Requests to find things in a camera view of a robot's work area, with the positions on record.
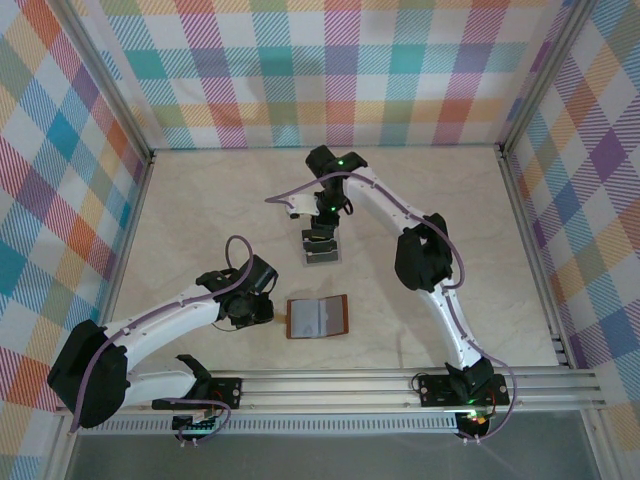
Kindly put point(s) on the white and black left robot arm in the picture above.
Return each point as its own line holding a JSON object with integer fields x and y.
{"x": 165, "y": 315}

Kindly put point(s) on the shiny credit card with chip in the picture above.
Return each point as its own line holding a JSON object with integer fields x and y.
{"x": 325, "y": 260}

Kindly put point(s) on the brown leather card holder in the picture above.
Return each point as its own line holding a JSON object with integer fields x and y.
{"x": 335, "y": 315}

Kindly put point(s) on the aluminium frame rail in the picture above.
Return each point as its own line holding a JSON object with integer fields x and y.
{"x": 325, "y": 390}

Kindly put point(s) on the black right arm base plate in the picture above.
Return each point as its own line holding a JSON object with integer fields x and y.
{"x": 435, "y": 390}

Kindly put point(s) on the aluminium frame leg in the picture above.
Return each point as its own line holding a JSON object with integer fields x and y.
{"x": 59, "y": 450}
{"x": 600, "y": 450}

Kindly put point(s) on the aluminium side rail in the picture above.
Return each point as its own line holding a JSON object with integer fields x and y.
{"x": 131, "y": 225}
{"x": 532, "y": 250}

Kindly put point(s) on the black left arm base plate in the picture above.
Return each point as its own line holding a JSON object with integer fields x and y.
{"x": 227, "y": 392}

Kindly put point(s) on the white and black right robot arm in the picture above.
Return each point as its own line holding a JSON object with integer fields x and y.
{"x": 385, "y": 205}

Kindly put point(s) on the aluminium frame post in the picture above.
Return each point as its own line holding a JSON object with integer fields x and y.
{"x": 546, "y": 75}
{"x": 107, "y": 75}

